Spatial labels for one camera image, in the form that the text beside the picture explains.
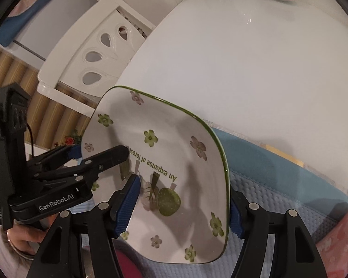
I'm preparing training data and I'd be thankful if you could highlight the square white floral plate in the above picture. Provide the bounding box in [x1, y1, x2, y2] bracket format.
[81, 85, 231, 265]

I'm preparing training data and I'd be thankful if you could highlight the black cable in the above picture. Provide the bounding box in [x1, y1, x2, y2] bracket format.
[26, 123, 35, 148]

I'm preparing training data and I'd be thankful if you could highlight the pale yellow cloth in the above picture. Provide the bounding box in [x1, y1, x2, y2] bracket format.
[265, 145, 305, 167]

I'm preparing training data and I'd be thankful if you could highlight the person's left forearm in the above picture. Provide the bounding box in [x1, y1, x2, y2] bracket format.
[0, 226, 37, 278]

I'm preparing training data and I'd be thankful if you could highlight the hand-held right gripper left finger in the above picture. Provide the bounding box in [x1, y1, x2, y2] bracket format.
[26, 175, 141, 278]

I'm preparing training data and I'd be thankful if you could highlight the blue tissue box cover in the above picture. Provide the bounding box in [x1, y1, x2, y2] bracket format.
[0, 0, 76, 48]

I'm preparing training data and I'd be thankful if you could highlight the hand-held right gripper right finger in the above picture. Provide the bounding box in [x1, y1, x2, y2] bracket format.
[229, 190, 327, 278]

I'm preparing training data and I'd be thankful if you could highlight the red flower bunch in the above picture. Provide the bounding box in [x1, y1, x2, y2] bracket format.
[55, 130, 84, 148]

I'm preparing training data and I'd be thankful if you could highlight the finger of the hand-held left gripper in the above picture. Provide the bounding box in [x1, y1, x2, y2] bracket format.
[26, 145, 82, 172]
[32, 145, 131, 183]

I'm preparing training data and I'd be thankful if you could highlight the person's left hand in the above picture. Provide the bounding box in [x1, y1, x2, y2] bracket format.
[6, 213, 59, 256]

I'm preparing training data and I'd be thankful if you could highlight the light blue textured mat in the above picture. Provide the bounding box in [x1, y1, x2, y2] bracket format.
[72, 127, 348, 278]

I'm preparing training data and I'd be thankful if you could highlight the pink patterned bowl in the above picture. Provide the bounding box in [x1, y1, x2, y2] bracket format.
[316, 203, 348, 278]

